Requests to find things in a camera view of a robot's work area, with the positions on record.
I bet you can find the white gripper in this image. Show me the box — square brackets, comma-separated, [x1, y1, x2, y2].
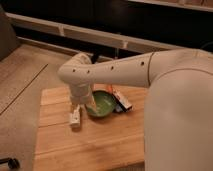
[69, 84, 97, 115]

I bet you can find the green ceramic bowl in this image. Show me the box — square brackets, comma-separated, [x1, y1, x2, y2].
[86, 90, 117, 118]

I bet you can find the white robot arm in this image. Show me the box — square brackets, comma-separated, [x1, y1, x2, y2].
[58, 49, 213, 171]

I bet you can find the white plastic bottle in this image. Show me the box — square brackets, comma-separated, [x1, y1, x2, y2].
[69, 105, 81, 128]

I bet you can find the dark snack packet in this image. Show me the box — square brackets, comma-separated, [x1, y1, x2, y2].
[107, 85, 133, 113]

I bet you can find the wooden board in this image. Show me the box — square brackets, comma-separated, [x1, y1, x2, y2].
[33, 86, 147, 171]

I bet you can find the black caster wheel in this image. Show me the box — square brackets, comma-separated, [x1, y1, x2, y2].
[0, 158, 20, 169]

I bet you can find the white metal rail frame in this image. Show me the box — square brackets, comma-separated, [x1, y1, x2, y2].
[5, 12, 213, 56]

